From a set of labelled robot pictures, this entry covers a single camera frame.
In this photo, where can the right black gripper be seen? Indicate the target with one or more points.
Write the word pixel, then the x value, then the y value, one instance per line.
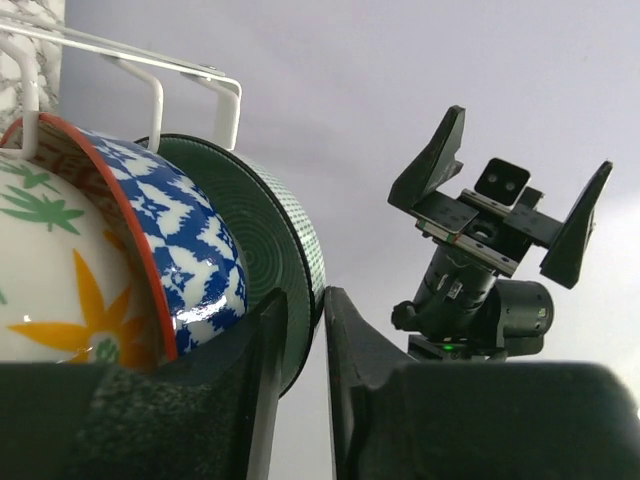
pixel 480 239

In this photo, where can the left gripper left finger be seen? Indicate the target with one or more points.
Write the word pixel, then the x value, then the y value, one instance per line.
pixel 208 415

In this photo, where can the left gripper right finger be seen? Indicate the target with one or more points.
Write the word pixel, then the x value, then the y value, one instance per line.
pixel 397 418

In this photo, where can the red patterned bowl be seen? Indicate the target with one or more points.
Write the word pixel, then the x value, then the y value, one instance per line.
pixel 188 253

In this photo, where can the yellow flower bowl back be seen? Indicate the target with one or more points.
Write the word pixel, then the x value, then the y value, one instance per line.
pixel 69 290

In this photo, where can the light teal bowl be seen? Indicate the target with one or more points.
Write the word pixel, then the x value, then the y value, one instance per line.
pixel 279 244

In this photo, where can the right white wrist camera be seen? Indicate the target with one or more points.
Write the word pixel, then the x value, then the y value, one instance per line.
pixel 502 181

